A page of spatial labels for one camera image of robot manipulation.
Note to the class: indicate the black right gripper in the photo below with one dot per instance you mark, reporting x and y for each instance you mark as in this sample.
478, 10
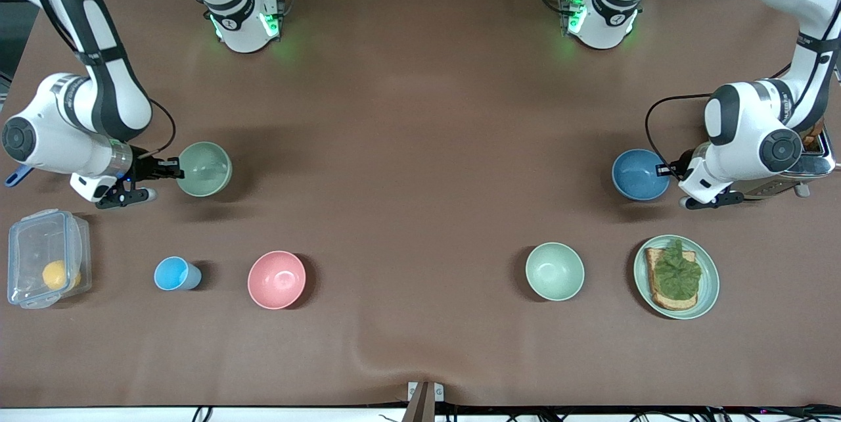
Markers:
146, 166

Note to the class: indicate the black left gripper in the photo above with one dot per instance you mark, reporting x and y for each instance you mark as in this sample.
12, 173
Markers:
685, 163

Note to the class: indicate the blue bowl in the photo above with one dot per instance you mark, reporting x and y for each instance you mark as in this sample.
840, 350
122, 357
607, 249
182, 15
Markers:
637, 174

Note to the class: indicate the pale green bowl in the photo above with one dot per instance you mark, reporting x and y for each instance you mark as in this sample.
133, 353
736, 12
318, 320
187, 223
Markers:
554, 271
207, 169

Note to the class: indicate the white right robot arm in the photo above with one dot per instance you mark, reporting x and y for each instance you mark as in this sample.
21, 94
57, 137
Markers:
98, 80

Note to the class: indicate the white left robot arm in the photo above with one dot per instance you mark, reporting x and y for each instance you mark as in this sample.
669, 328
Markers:
742, 126

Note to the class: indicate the pink bowl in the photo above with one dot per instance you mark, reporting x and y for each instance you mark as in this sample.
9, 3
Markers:
276, 279

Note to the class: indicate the green lettuce leaf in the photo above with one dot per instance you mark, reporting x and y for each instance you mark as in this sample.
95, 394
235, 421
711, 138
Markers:
678, 275

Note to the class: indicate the blue cup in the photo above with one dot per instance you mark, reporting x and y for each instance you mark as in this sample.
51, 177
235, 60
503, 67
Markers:
172, 273

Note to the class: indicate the pale green plate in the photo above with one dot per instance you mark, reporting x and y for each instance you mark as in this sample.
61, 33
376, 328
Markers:
708, 284

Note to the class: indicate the toast slice with crust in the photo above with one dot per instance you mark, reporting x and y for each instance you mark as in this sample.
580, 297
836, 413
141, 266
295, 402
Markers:
660, 300

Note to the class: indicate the toast slice in toaster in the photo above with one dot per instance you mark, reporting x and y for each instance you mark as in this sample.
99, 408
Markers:
813, 136

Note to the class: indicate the silver toaster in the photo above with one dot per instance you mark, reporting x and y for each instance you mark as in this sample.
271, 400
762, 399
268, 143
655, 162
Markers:
818, 162

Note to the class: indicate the yellow lemon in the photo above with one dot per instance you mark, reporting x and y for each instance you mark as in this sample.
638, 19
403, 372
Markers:
58, 275

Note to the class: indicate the clear plastic lidded container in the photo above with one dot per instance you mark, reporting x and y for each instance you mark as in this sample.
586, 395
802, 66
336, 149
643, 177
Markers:
33, 244

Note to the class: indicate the brown table mat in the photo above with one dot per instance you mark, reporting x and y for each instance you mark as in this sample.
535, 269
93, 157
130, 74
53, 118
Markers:
420, 80

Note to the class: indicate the metal table edge bracket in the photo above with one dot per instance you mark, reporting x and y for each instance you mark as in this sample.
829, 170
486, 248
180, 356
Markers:
425, 392

